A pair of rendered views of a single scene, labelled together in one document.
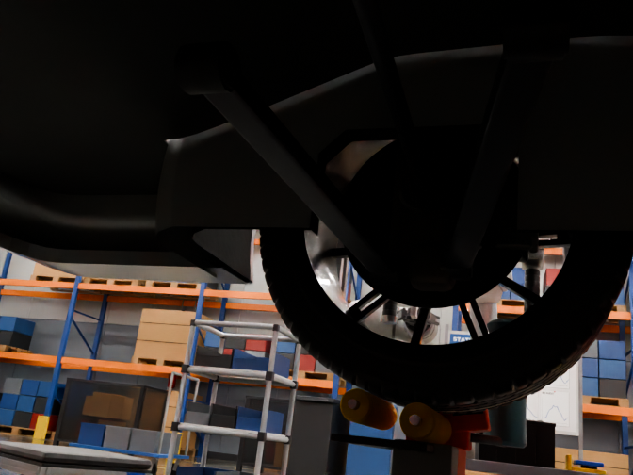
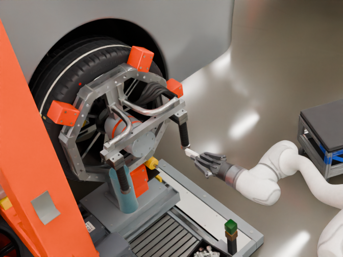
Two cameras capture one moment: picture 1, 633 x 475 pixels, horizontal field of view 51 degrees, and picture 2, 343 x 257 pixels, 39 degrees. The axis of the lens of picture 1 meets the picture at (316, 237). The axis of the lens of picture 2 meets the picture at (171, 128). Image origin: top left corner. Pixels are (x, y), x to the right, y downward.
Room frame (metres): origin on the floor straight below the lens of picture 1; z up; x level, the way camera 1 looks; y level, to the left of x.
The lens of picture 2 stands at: (2.47, -1.46, 2.27)
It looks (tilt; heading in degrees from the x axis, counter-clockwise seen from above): 43 degrees down; 126
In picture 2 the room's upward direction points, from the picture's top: 9 degrees counter-clockwise
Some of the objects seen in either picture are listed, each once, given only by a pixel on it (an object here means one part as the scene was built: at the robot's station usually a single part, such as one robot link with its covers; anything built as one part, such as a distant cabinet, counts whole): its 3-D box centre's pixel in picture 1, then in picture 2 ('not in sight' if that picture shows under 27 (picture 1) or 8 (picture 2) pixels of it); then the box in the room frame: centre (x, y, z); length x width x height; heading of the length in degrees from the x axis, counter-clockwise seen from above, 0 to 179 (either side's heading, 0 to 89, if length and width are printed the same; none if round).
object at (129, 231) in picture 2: not in sight; (126, 204); (1.19, -0.23, 0.13); 0.50 x 0.36 x 0.10; 71
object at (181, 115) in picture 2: not in sight; (176, 113); (1.60, -0.20, 0.93); 0.09 x 0.05 x 0.05; 161
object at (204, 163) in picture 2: not in sight; (206, 164); (1.79, -0.31, 0.81); 0.11 x 0.01 x 0.04; 168
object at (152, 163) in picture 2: (370, 410); (139, 153); (1.29, -0.14, 0.51); 0.29 x 0.06 x 0.06; 161
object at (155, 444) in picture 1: (136, 419); not in sight; (6.88, 1.58, 0.48); 1.00 x 0.60 x 0.96; 71
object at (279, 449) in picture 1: (296, 439); not in sight; (9.16, -0.05, 0.49); 1.26 x 0.85 x 0.97; 71
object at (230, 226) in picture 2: not in sight; (230, 226); (1.95, -0.45, 0.64); 0.04 x 0.04 x 0.04; 71
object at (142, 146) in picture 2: not in sight; (129, 133); (1.42, -0.31, 0.85); 0.21 x 0.14 x 0.14; 161
